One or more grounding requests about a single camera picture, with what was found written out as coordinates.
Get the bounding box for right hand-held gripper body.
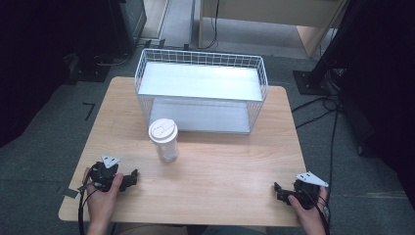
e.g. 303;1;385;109
292;171;330;210

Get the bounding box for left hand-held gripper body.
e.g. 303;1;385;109
87;154;130;193

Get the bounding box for person's right hand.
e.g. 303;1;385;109
288;186;329;230

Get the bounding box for person's left hand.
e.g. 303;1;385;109
82;167;125;226

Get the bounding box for grey tape strip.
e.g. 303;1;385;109
62;187;80;200

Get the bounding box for clear cup with white lid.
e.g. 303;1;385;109
148;117;180;164

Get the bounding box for black metal stand with base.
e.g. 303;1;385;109
292;0;366;96

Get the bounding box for beige wooden desk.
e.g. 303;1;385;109
198;0;347;58

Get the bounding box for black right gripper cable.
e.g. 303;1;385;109
311;192;332;235

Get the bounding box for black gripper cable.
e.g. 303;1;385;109
311;192;332;235
76;163;99;235

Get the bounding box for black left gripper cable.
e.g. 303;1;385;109
76;163;99;235

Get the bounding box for black floor cables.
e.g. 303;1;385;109
291;93;344;130

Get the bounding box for black stand base plate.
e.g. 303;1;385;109
63;53;113;83

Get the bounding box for white wire two-tier shelf rack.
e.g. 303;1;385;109
134;48;269;135

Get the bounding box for black hanging cable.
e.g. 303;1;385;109
200;0;220;51

